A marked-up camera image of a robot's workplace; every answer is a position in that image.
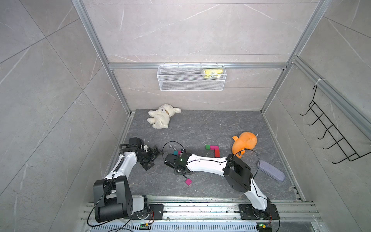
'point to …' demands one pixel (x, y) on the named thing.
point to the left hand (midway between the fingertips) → (159, 155)
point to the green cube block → (207, 147)
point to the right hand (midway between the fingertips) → (181, 171)
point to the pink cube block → (188, 181)
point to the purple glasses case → (271, 170)
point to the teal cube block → (176, 152)
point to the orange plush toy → (246, 140)
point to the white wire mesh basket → (191, 78)
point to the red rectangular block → (217, 152)
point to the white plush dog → (160, 118)
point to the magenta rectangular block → (213, 147)
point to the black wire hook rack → (351, 154)
